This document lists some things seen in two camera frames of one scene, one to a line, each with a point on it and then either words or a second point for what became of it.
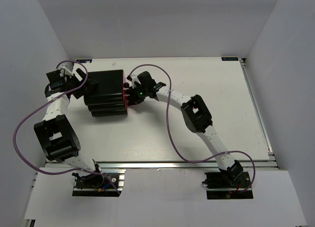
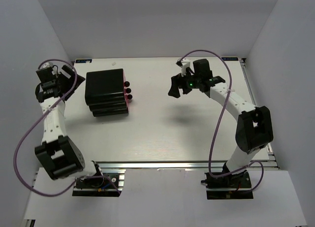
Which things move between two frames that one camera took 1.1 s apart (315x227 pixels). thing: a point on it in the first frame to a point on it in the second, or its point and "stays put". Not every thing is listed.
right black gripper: (133, 99) to (178, 81)
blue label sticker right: (229, 58) stays put
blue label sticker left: (84, 61) stays put
